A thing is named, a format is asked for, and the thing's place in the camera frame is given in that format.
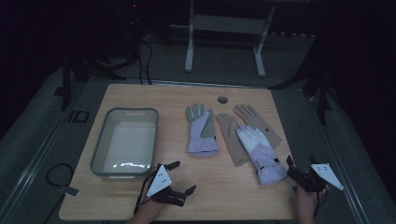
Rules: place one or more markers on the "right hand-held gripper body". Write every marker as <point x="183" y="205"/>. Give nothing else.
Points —
<point x="311" y="180"/>

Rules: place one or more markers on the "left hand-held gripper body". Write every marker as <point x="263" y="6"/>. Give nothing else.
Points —
<point x="159" y="182"/>

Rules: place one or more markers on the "beige knit glove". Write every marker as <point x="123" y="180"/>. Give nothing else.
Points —
<point x="255" y="119"/>
<point x="229" y="133"/>

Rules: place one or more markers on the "person's right hand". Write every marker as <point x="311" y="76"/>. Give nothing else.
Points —
<point x="306" y="200"/>

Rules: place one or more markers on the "person's left hand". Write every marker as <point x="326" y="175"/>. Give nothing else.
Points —
<point x="154" y="207"/>

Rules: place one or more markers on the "purple and white ski glove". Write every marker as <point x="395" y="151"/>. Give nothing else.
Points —
<point x="263" y="154"/>

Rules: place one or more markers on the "purple and grey ski glove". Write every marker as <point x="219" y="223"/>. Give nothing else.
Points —
<point x="202" y="137"/>

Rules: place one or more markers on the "grey plastic basin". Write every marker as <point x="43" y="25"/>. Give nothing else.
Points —
<point x="124" y="146"/>

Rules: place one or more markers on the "black tripod stand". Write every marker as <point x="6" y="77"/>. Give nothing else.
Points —
<point x="322" y="93"/>
<point x="66" y="84"/>

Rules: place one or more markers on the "round grey table grommet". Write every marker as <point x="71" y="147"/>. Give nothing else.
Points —
<point x="222" y="100"/>

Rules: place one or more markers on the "grey floor tag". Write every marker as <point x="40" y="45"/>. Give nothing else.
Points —
<point x="69" y="191"/>

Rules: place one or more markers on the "white metal stand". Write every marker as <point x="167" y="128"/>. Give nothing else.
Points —
<point x="224" y="24"/>

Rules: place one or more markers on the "black floor bracket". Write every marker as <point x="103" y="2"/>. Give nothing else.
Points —
<point x="78" y="116"/>

